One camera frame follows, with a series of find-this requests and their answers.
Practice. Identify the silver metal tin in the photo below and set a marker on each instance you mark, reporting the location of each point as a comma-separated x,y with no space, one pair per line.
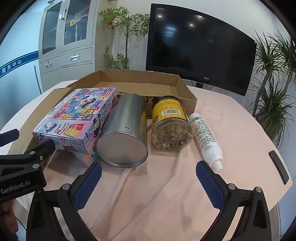
124,120

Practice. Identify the grey metal cabinet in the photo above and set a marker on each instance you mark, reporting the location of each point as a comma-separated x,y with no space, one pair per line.
69,58

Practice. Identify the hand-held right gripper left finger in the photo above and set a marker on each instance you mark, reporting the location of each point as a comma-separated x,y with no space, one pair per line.
89,185

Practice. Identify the spiky palm plant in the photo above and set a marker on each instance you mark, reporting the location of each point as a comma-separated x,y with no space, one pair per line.
268,69

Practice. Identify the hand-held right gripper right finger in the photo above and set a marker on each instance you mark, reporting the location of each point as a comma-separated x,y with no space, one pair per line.
210,185

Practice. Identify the colourful board game box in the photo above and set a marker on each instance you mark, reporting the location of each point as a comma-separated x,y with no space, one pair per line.
76,115

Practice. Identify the small black bar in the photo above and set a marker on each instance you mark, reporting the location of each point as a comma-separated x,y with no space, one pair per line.
278,166

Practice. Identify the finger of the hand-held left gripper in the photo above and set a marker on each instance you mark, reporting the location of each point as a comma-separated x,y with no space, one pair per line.
41,149
9,137

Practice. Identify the white spray bottle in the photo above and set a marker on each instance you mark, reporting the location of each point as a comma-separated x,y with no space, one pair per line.
203,136

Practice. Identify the black flat screen monitor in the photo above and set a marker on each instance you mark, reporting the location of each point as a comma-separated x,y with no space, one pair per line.
196,41

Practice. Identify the brown cardboard box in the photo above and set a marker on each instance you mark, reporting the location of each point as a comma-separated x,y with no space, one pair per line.
161,89

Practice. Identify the yellow label plastic jar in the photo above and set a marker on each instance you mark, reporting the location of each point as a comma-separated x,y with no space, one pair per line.
168,111

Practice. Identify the leafy green potted plant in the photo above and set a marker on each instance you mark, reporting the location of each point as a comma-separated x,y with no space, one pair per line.
136,25

